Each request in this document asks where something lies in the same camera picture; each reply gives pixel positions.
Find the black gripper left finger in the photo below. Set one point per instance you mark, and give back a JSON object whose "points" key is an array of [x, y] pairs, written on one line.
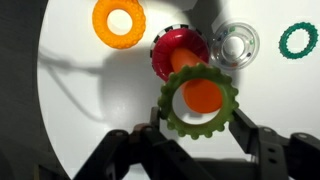
{"points": [[155, 116]]}

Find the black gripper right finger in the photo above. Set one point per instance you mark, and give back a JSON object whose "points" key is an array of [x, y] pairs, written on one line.
{"points": [[243, 126]]}

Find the orange pole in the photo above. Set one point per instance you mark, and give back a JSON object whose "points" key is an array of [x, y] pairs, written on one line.
{"points": [[200, 96]]}

